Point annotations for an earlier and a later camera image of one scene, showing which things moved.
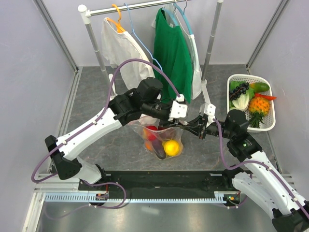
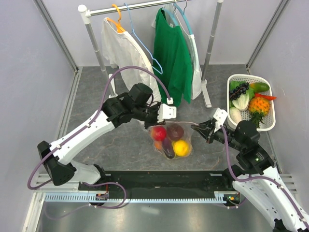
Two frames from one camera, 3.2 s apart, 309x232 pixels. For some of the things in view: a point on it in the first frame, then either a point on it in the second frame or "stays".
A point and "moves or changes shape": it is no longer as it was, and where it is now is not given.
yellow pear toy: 172,147 to 181,148
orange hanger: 119,28 stays
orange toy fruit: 148,146 to 158,145
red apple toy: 152,130 moves or changes shape
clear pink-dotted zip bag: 162,142 moves or changes shape
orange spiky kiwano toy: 259,107 stays
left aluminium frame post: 41,6 stays
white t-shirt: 119,47 stays
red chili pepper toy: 257,94 stays
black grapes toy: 236,92 stays
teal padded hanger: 175,21 stays
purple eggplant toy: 159,148 to 167,148
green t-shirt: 172,53 stays
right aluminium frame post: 265,34 stays
